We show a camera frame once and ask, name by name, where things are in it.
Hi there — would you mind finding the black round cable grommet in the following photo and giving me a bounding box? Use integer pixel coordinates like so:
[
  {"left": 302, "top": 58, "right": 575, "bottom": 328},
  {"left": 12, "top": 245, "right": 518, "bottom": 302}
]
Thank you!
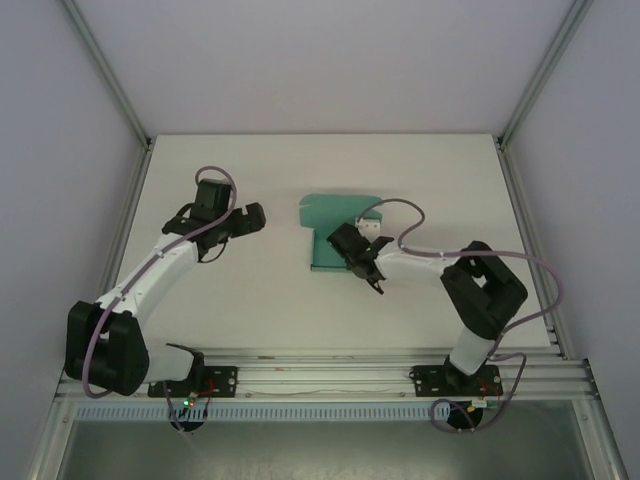
[
  {"left": 170, "top": 417, "right": 206, "bottom": 435},
  {"left": 443, "top": 399, "right": 485, "bottom": 433}
]

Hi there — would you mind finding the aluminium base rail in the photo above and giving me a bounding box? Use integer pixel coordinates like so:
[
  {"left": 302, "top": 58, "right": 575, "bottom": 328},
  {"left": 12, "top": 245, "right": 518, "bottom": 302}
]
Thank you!
[{"left": 55, "top": 347, "right": 599, "bottom": 402}]

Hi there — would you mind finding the grey metal panel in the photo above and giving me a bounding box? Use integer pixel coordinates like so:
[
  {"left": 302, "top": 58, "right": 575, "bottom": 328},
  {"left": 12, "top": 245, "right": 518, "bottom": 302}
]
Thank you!
[{"left": 52, "top": 398, "right": 596, "bottom": 480}]

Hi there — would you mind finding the aluminium frame post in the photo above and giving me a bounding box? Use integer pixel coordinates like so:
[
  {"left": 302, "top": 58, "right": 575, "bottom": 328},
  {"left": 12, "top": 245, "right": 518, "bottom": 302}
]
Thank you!
[
  {"left": 62, "top": 0, "right": 153, "bottom": 147},
  {"left": 497, "top": 0, "right": 596, "bottom": 146}
]

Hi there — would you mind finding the grey slotted cable duct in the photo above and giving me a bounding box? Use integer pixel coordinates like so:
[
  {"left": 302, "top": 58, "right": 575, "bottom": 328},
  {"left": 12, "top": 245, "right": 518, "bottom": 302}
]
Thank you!
[{"left": 73, "top": 403, "right": 454, "bottom": 422}]

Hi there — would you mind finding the aluminium side rail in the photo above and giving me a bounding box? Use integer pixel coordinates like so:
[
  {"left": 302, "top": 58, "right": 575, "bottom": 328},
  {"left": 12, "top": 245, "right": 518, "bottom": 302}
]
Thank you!
[
  {"left": 496, "top": 139, "right": 629, "bottom": 480},
  {"left": 27, "top": 142, "right": 154, "bottom": 480}
]

